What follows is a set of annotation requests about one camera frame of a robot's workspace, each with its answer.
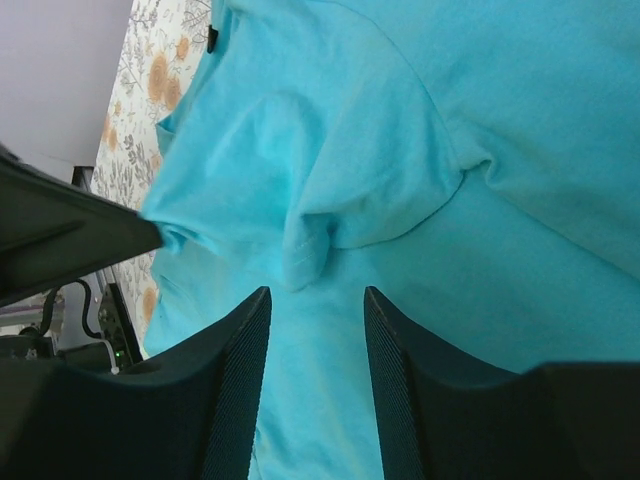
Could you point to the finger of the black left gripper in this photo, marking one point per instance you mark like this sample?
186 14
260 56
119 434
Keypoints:
53 233

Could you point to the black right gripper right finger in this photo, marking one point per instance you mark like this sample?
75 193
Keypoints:
444 414

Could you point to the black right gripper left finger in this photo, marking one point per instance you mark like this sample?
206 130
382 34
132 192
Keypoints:
187 413

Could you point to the turquoise t shirt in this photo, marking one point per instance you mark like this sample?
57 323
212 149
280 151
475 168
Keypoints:
477 161

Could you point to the floral tablecloth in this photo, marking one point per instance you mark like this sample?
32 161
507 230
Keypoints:
163 44

